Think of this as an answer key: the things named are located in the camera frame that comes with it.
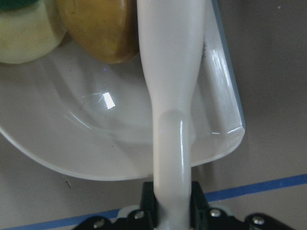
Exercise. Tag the beige hand brush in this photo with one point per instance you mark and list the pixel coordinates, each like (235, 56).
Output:
(171, 36)

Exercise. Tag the yellow potato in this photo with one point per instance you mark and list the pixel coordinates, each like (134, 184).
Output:
(106, 29)

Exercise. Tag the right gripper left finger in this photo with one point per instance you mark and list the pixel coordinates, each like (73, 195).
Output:
(143, 218)

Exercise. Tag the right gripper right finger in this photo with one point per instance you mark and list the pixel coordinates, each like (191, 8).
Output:
(206, 217)

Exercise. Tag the beige plastic dustpan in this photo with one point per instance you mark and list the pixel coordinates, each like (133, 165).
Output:
(92, 120)

